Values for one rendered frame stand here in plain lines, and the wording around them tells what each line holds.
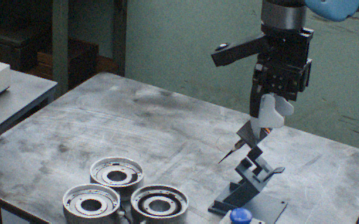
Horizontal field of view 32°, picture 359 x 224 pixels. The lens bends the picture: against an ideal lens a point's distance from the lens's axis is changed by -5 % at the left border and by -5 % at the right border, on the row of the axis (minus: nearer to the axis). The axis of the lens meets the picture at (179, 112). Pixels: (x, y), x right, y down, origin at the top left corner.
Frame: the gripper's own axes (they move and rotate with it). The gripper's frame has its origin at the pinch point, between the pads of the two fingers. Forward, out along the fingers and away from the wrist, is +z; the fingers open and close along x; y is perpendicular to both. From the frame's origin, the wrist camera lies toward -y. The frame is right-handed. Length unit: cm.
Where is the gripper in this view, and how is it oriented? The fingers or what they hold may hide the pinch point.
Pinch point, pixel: (257, 127)
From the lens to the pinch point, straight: 115.3
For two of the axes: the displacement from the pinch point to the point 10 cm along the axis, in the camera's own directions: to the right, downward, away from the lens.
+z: -0.6, 8.8, 4.7
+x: 4.7, -3.9, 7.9
